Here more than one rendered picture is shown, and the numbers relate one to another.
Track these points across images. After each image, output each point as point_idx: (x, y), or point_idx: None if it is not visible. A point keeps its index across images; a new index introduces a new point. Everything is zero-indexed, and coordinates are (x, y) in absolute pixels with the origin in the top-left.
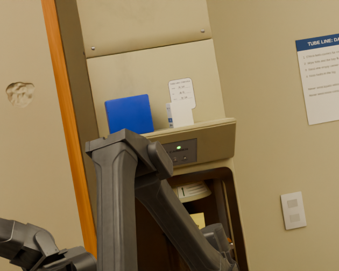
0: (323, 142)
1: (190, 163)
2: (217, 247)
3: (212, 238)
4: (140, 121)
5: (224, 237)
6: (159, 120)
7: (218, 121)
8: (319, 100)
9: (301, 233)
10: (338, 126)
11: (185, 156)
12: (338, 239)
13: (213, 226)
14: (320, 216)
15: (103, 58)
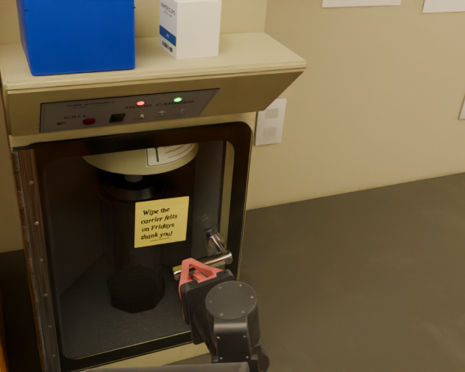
0: (331, 35)
1: (186, 117)
2: (247, 350)
3: (241, 336)
4: (107, 42)
5: (257, 320)
6: (135, 18)
7: (273, 64)
8: None
9: (271, 150)
10: (358, 15)
11: (184, 110)
12: (311, 159)
13: (238, 293)
14: (299, 131)
15: None
